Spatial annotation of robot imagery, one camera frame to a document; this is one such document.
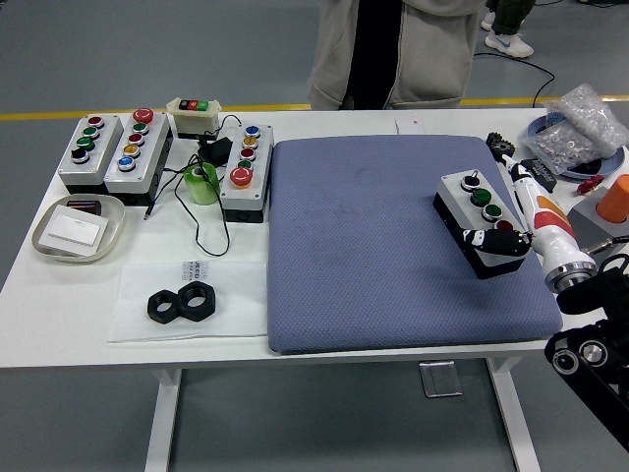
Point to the dark red small box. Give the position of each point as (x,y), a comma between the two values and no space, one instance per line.
(83,205)

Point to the white printed plastic sheet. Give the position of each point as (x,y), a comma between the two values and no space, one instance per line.
(236,305)

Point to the clear bag of metal washers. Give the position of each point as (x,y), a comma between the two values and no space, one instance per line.
(560,145)

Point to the white table leg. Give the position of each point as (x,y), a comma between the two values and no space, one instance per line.
(164,423)
(516,423)

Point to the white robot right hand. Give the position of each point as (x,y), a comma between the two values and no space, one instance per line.
(550,231)

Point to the short grey mushroom-button box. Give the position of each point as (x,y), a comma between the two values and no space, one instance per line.
(236,194)

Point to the blue round plate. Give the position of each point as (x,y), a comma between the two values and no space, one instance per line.
(611,164)

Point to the white oval tray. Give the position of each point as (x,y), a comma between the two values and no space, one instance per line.
(110,226)

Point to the grey knob and button box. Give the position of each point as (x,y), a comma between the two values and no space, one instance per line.
(454,189)

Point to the black gear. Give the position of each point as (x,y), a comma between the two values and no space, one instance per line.
(498,143)

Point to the large black hex nut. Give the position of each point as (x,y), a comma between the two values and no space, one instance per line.
(196,305)

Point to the long grey mushroom-button box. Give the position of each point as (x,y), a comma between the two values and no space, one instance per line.
(147,162)

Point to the bubble wrap bag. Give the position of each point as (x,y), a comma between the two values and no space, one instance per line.
(594,115)

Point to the blue-grey padded mat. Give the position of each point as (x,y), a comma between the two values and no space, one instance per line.
(368,236)

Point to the metal floor plate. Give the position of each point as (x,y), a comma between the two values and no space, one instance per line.
(441,378)

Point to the background person's legs and shoes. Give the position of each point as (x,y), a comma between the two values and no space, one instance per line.
(508,41)

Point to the small black hex nut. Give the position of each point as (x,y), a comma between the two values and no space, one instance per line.
(157,310)

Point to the cream three-button switch box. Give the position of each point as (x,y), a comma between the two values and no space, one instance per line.
(194,118)

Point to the green tape roll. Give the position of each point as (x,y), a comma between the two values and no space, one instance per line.
(201,189)

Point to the grey four-button control box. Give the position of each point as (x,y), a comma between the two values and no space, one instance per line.
(96,162)

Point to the small red clip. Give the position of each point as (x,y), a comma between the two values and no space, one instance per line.
(589,186)

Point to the white flat switch plate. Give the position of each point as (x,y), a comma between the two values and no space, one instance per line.
(74,228)

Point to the black power adapter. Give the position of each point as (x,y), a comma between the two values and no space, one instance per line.
(216,151)

